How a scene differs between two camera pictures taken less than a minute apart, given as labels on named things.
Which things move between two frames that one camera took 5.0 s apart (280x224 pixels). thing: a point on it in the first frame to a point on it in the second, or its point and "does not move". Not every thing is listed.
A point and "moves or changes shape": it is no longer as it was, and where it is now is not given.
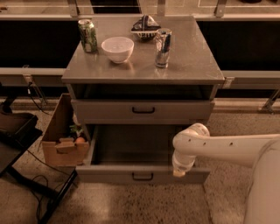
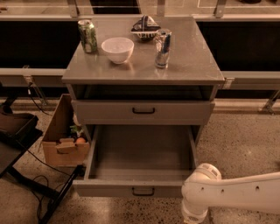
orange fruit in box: (80, 140) does not move
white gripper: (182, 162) to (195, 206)
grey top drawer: (143, 111) does not move
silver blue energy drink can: (162, 47) does not move
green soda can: (88, 36) does not move
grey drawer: (133, 154) moves or changes shape
